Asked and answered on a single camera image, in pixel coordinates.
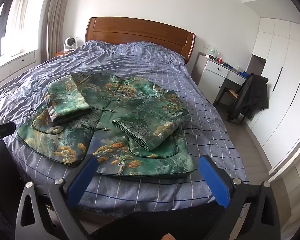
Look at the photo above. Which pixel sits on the white door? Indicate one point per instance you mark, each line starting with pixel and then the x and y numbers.
pixel 296 180

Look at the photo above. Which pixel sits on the wooden bed headboard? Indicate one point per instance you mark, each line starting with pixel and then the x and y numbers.
pixel 140 32

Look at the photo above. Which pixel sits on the blue item on desk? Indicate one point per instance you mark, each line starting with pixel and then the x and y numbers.
pixel 245 74

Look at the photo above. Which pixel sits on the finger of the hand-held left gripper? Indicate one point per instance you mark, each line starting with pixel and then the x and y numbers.
pixel 2 130

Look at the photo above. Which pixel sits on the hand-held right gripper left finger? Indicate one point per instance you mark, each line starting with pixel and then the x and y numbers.
pixel 82 180

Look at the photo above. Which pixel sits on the white desk with drawers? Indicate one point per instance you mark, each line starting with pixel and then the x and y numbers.
pixel 215 70

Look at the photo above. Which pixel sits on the blue checked duvet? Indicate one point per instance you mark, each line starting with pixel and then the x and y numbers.
pixel 140 62

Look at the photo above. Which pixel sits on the wooden chair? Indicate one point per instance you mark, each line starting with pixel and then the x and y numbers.
pixel 227 95

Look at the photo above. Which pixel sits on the white wardrobe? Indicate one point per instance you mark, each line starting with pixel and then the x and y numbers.
pixel 285 80

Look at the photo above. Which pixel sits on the brown curtain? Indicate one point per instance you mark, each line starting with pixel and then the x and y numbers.
pixel 57 17

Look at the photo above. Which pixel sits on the clear container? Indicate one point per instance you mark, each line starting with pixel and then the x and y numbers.
pixel 212 51

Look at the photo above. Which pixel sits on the green patterned brocade jacket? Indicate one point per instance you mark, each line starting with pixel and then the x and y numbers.
pixel 130 120

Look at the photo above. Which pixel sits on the white desk fan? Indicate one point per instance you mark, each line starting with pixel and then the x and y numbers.
pixel 70 42

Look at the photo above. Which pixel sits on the wooden nightstand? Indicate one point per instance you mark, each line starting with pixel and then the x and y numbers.
pixel 61 54

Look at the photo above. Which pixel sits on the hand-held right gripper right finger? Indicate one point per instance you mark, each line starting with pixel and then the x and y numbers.
pixel 213 182

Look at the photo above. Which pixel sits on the black jacket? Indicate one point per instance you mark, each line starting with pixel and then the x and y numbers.
pixel 252 95

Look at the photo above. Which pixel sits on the white window drawer cabinet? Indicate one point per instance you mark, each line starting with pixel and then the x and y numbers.
pixel 20 61

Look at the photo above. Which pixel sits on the window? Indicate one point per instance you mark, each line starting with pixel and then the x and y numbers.
pixel 12 25

